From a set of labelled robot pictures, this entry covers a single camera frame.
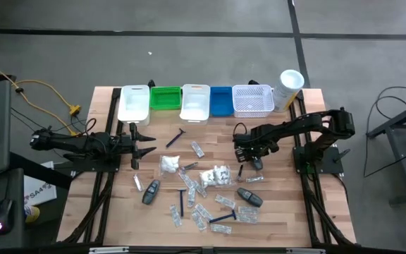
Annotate black computer mouse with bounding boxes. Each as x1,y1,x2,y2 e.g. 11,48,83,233
0,198,15,236

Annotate blue mesh basket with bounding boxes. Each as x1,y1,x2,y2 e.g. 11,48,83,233
209,86,235,117

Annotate yellow and white cup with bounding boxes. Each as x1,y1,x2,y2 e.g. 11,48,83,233
24,205,41,224

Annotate blue disposable razor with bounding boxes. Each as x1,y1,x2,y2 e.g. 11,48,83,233
209,210,238,224
176,188,187,218
165,128,187,149

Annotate grey remote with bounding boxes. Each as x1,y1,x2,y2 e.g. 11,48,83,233
141,179,161,206
236,187,264,208

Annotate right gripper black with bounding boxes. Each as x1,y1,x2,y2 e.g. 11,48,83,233
233,128,280,171

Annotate black floor cable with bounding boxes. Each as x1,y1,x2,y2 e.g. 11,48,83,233
363,86,406,178

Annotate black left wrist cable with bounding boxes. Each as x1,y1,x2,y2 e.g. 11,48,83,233
82,117,99,137

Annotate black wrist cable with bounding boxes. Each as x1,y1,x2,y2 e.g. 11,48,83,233
233,121,249,138
82,117,99,137

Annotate white plastic handled bin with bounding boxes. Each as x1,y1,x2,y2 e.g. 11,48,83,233
179,83,211,126
117,84,151,127

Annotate black metal desk frame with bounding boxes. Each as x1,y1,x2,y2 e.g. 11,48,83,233
366,97,406,206

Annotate black table frame rails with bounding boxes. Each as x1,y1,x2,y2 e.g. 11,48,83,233
57,87,123,245
287,90,354,246

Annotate white printed paper box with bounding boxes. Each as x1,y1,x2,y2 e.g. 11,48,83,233
23,161,58,207

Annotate silver rail bracket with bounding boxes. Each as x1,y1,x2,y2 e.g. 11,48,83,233
89,246,130,254
286,248,326,254

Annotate black table edge rail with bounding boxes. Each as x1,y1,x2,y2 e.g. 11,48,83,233
56,242,357,254

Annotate bagged white cotton balls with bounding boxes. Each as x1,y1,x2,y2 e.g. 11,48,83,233
199,169,218,188
159,155,181,174
214,164,232,187

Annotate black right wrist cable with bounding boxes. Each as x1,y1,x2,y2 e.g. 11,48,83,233
233,121,249,138

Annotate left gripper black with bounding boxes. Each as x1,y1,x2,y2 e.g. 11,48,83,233
113,122,157,170

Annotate green mesh basket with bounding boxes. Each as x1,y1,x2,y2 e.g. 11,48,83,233
149,86,183,111

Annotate yellow extension cable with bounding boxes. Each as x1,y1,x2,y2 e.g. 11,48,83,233
0,57,82,137

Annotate white perforated basket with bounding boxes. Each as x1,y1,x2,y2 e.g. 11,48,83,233
231,84,275,119

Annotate white wipes canister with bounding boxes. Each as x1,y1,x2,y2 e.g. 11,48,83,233
271,69,305,113

